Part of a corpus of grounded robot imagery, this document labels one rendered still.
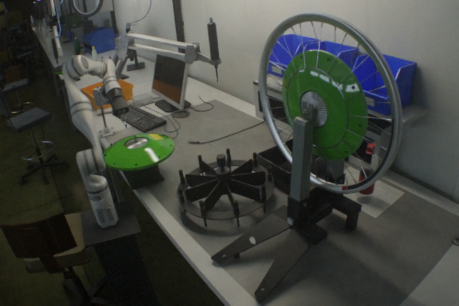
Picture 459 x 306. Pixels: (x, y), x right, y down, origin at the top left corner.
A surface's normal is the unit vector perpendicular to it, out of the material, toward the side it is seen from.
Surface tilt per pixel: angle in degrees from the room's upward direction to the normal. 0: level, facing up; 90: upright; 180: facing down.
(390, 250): 0
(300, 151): 87
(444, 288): 0
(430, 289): 0
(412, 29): 90
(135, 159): 21
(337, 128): 93
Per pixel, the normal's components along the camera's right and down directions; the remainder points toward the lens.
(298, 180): -0.83, 0.26
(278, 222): -0.35, -0.76
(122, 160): -0.21, -0.66
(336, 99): -0.69, 0.25
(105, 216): 0.37, 0.36
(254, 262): -0.10, -0.90
